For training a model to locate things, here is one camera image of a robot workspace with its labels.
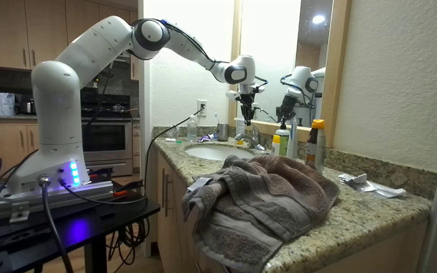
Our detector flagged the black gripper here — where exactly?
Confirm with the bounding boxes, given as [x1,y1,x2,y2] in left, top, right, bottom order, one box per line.
[238,92,256,128]

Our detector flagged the chrome tap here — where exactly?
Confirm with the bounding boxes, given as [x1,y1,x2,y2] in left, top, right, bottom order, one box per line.
[235,133,269,154]

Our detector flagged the metal toothbrush cup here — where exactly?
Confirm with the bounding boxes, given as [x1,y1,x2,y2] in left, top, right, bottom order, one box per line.
[215,122,231,143]

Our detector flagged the small white bottle yellow cap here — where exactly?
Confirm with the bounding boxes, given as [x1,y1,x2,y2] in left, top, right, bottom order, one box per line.
[270,134,282,158]

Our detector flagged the green soap pump bottle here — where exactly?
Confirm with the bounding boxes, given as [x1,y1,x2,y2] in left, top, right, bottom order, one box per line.
[273,117,293,158]

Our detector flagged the white oval sink basin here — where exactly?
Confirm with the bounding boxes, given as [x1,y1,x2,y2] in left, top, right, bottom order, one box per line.
[184,143,256,164]

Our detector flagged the white blue tube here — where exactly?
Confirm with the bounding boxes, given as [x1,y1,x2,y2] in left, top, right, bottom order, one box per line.
[288,117,300,161]

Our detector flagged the clear bottle white cap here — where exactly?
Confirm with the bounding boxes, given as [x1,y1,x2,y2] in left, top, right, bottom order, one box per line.
[187,113,200,143]

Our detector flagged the brown bottle orange cap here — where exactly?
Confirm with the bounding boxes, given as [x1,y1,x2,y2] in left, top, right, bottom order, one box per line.
[305,119,328,174]

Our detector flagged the grey brown towel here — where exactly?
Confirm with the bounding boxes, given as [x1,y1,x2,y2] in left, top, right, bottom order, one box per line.
[179,154,341,273]

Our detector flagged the wooden framed mirror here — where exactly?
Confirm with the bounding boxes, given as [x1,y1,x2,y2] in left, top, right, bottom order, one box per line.
[231,0,354,149]

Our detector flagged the wooden vanity cabinet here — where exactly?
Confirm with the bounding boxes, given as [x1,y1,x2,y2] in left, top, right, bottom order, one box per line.
[153,151,429,273]

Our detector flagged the crumpled clear plastic wrapper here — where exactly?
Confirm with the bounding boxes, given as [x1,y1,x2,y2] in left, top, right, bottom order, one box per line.
[337,172,408,201]

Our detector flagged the stainless steel oven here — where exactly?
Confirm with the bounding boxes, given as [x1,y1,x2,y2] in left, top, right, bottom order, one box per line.
[79,89,141,180]

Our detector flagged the orange clamp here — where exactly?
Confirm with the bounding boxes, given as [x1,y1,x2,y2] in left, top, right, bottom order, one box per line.
[111,187,140,201]

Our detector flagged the black robot table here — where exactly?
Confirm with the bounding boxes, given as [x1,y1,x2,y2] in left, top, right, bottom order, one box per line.
[0,196,162,273]

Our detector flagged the dark kitchen kettle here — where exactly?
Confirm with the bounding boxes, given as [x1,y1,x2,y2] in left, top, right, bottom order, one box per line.
[15,96,38,117]

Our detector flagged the wooden kitchen base cabinets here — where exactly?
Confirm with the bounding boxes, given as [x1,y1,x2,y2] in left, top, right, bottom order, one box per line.
[0,119,41,177]

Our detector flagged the white wall outlet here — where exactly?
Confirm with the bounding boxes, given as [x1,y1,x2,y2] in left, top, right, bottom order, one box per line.
[196,99,208,119]

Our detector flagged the black power cable with plug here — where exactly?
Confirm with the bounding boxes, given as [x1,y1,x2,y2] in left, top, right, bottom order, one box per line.
[141,105,206,204]

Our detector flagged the metal cabinet handle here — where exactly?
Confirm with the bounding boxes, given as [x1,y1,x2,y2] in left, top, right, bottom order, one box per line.
[159,167,167,213]
[164,172,173,219]

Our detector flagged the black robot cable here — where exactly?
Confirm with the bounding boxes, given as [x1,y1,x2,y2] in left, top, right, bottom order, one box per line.
[56,175,149,208]

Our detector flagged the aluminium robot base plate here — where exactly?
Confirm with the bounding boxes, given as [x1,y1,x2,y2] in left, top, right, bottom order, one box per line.
[0,180,117,225]

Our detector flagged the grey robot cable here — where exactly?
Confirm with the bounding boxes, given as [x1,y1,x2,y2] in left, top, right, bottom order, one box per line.
[36,175,76,273]

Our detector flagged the wooden kitchen wall cabinets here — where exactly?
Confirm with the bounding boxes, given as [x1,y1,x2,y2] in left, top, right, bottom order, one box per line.
[0,0,140,73]

